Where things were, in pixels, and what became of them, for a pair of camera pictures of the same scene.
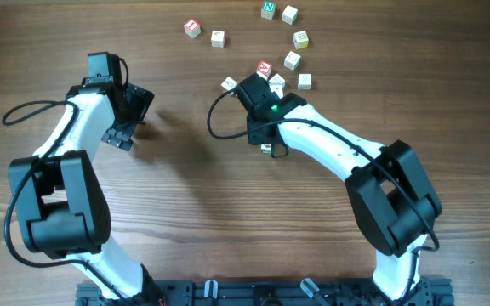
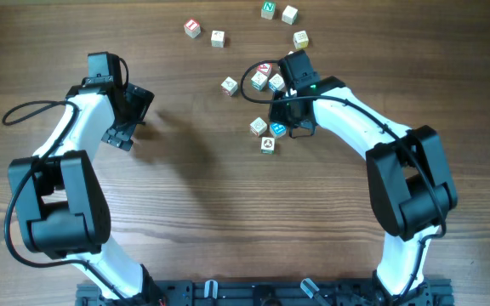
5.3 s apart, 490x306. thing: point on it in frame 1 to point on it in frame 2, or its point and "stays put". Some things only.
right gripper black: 258,138 to 275,116
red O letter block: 229,83 stays put
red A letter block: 264,67 stays put
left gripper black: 132,117 stays put
